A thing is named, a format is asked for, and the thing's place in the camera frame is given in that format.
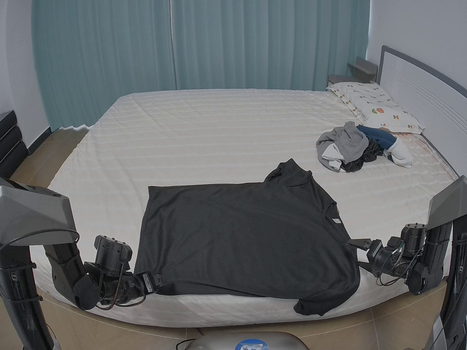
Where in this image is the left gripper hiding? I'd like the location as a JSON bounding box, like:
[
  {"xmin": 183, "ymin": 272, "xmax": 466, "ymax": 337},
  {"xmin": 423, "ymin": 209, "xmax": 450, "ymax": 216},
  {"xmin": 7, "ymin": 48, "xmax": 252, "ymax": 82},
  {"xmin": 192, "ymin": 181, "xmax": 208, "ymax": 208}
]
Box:
[{"xmin": 140, "ymin": 271, "xmax": 173, "ymax": 295}]

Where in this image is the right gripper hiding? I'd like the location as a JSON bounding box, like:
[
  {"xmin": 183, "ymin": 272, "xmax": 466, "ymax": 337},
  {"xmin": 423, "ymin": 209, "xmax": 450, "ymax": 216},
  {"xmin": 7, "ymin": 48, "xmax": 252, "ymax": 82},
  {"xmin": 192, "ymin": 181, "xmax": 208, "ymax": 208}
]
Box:
[{"xmin": 347, "ymin": 238, "xmax": 391, "ymax": 278}]

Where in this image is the black T-shirt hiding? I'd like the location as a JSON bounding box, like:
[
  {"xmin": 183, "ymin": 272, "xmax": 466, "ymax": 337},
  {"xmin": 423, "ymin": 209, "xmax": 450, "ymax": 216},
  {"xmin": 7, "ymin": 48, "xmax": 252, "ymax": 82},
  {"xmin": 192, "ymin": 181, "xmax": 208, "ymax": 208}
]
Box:
[{"xmin": 133, "ymin": 158, "xmax": 362, "ymax": 316}]

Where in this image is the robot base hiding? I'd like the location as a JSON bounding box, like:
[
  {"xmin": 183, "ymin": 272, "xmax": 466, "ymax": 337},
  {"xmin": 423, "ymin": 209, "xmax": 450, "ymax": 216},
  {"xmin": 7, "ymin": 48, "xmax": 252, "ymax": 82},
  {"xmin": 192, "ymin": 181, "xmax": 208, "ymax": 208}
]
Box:
[{"xmin": 179, "ymin": 332, "xmax": 311, "ymax": 350}]

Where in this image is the pile of clothes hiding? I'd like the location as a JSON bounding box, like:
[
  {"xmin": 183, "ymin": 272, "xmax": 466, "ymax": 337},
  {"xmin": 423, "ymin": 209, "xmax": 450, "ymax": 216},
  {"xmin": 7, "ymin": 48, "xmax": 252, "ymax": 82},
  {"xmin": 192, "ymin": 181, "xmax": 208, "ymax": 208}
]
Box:
[{"xmin": 315, "ymin": 121, "xmax": 413, "ymax": 173}]

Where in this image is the white printed pillow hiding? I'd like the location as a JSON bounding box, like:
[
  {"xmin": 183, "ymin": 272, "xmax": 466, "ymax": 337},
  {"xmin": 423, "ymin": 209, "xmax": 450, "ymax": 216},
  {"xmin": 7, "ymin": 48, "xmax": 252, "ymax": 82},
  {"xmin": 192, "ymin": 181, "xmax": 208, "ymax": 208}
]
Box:
[{"xmin": 326, "ymin": 81, "xmax": 425, "ymax": 135}]

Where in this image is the bed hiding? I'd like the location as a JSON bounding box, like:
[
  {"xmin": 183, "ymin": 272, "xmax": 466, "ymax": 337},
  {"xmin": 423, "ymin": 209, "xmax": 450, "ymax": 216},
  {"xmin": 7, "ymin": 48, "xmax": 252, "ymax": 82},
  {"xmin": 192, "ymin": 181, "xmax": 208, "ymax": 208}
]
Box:
[{"xmin": 27, "ymin": 45, "xmax": 467, "ymax": 329}]

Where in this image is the grey bedside table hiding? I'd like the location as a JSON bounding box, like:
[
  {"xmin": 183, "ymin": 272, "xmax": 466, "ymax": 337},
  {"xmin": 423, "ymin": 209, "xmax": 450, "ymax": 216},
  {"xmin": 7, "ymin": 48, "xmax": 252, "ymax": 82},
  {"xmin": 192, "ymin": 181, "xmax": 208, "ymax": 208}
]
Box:
[{"xmin": 328, "ymin": 57, "xmax": 378, "ymax": 86}]

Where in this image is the black chest of drawers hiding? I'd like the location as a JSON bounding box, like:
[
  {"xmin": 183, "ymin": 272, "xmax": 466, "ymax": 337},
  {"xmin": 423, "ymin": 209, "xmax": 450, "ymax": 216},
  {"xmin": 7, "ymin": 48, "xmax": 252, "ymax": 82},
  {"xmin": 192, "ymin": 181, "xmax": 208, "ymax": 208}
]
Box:
[{"xmin": 0, "ymin": 110, "xmax": 30, "ymax": 176}]

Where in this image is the blue-green curtain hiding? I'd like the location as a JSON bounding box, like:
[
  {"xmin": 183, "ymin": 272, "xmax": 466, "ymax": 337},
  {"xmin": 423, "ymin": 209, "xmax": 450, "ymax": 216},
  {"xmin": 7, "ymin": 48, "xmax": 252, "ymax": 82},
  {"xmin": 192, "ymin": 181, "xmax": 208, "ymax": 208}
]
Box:
[
  {"xmin": 171, "ymin": 0, "xmax": 371, "ymax": 91},
  {"xmin": 33, "ymin": 0, "xmax": 177, "ymax": 132}
]

